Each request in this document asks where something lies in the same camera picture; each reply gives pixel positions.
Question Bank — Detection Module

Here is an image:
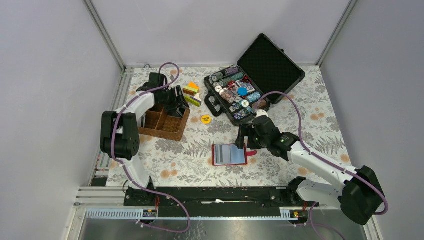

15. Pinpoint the floral tablecloth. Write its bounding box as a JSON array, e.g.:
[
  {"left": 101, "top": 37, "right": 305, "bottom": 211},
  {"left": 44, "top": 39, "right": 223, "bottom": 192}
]
[{"left": 139, "top": 66, "right": 351, "bottom": 187}]

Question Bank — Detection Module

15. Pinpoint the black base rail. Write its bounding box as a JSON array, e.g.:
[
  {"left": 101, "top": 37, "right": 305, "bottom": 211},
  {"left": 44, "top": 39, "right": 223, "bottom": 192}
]
[{"left": 124, "top": 186, "right": 313, "bottom": 218}]

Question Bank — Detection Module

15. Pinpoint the black poker chip case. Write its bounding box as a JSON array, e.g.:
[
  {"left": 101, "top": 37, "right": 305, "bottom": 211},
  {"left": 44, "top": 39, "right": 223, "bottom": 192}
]
[{"left": 204, "top": 33, "right": 306, "bottom": 126}]

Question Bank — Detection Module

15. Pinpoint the purple cable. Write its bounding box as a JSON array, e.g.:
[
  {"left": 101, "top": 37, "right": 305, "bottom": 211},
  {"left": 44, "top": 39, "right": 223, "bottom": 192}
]
[
  {"left": 110, "top": 62, "right": 192, "bottom": 234},
  {"left": 253, "top": 91, "right": 390, "bottom": 240}
]

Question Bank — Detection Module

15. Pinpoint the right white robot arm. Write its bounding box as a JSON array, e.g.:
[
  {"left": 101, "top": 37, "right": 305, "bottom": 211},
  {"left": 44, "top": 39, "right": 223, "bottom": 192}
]
[{"left": 234, "top": 114, "right": 389, "bottom": 225}]

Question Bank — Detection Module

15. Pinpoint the blue dealer chip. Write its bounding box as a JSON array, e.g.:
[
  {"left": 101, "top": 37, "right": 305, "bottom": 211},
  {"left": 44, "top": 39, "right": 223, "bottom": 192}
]
[{"left": 237, "top": 87, "right": 249, "bottom": 97}]

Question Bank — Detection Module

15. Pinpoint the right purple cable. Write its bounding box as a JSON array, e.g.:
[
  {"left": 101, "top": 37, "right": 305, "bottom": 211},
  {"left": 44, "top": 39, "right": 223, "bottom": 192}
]
[{"left": 253, "top": 91, "right": 390, "bottom": 240}]

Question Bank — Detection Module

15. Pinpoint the yellow big blind button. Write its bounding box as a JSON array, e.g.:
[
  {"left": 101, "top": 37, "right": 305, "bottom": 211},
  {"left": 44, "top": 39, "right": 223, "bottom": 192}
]
[{"left": 200, "top": 115, "right": 212, "bottom": 125}]

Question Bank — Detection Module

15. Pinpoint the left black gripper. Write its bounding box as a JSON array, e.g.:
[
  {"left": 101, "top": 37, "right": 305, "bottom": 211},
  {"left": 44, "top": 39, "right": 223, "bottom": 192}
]
[{"left": 158, "top": 85, "right": 190, "bottom": 113}]

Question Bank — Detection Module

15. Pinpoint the green purple toy block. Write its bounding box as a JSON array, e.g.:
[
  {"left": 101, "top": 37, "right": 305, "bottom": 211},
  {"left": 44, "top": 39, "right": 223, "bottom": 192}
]
[{"left": 184, "top": 93, "right": 202, "bottom": 108}]

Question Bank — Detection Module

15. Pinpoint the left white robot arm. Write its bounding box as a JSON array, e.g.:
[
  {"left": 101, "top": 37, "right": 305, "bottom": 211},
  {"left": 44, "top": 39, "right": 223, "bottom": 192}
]
[{"left": 100, "top": 72, "right": 189, "bottom": 206}]

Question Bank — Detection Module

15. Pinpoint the brown wicker basket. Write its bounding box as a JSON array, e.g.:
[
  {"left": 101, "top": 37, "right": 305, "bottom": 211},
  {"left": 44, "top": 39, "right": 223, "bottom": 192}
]
[{"left": 138, "top": 105, "right": 191, "bottom": 141}]

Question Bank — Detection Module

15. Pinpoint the playing card deck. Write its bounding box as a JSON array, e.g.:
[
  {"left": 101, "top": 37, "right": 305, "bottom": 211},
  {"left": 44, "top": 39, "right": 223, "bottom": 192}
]
[{"left": 235, "top": 80, "right": 255, "bottom": 94}]

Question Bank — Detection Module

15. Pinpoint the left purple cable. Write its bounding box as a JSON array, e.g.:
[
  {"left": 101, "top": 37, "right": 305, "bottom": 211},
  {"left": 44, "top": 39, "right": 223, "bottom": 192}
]
[{"left": 110, "top": 62, "right": 192, "bottom": 234}]

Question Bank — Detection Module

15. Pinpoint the red card holder wallet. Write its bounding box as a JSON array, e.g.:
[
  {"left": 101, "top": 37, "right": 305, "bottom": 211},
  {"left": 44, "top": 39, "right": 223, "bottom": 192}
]
[{"left": 211, "top": 144, "right": 257, "bottom": 166}]

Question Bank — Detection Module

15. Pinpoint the orange brown toy block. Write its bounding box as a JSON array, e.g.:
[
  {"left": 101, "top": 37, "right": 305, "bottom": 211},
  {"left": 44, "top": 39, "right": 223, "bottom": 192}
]
[{"left": 182, "top": 81, "right": 200, "bottom": 97}]

